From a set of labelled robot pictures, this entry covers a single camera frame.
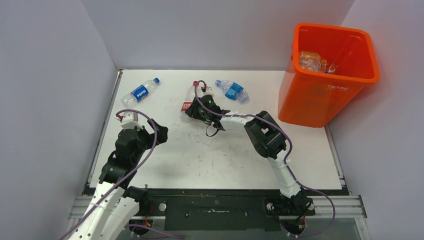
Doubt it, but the red cap water bottle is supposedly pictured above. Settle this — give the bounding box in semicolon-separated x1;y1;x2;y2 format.
180;81;203;121

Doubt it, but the blue cap bottle edge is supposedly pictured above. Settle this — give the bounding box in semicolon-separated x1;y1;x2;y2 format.
298;51;323;73

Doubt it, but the crushed orange label bottle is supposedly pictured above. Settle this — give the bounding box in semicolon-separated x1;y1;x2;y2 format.
320;58;338;75

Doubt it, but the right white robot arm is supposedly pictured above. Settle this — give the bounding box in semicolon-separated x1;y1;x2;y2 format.
182;95;315;217

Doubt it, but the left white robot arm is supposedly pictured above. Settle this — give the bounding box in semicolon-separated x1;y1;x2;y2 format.
68;116;169;240

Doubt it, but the orange plastic bin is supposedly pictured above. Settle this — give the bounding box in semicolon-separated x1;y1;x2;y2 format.
277;22;380;128

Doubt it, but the crushed blue label bottle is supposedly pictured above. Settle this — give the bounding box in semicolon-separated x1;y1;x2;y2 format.
215;80;249;104

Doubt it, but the clear Pepsi bottle top left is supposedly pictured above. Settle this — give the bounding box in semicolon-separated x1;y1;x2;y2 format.
120;77;161;109

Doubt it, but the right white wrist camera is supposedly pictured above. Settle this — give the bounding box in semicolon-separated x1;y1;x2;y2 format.
201;86;214;96

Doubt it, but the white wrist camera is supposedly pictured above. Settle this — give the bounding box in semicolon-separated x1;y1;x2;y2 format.
116;111;144;130
201;86;214;96

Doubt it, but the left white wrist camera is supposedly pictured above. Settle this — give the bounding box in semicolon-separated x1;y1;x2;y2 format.
116;111;144;130

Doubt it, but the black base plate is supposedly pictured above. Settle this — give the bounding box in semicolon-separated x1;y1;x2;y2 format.
128;188;316;232

